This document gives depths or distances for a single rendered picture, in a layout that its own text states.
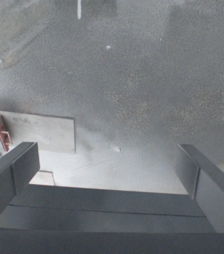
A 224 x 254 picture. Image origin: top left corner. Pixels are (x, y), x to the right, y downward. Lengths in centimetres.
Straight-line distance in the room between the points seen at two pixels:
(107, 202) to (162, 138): 85
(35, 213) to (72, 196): 14
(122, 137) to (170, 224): 83
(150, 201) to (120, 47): 79
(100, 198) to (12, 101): 97
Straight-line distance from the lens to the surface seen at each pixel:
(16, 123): 156
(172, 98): 125
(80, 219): 72
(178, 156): 16
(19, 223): 75
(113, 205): 74
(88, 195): 76
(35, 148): 17
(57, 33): 111
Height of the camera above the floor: 103
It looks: 50 degrees down
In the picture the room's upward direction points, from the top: 175 degrees counter-clockwise
